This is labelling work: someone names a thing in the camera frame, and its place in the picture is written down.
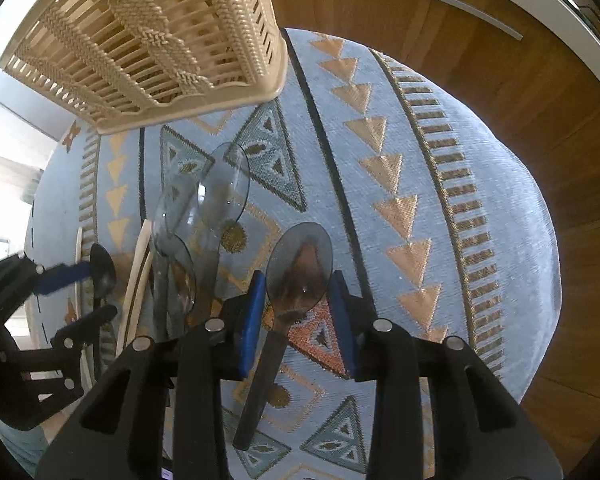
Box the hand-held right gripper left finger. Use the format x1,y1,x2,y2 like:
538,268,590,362
35,270,268,480

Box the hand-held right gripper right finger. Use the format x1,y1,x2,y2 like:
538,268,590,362
328,270,566,480

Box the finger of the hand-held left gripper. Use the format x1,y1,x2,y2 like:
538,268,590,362
30,304,119,396
0,254,92,321

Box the small black spoon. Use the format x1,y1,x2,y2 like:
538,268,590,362
87,243,117,377

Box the beige plastic utensil basket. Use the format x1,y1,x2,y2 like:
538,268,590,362
0,0,288,136

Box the person's teal clothing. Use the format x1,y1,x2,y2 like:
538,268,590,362
0,412,51,478

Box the patterned blue tablecloth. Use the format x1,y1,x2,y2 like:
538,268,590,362
24,27,563,480

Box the wooden kitchen cabinet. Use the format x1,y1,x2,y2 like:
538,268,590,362
262,0,600,461

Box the long metal cabinet handle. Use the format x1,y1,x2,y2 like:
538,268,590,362
419,0,524,41

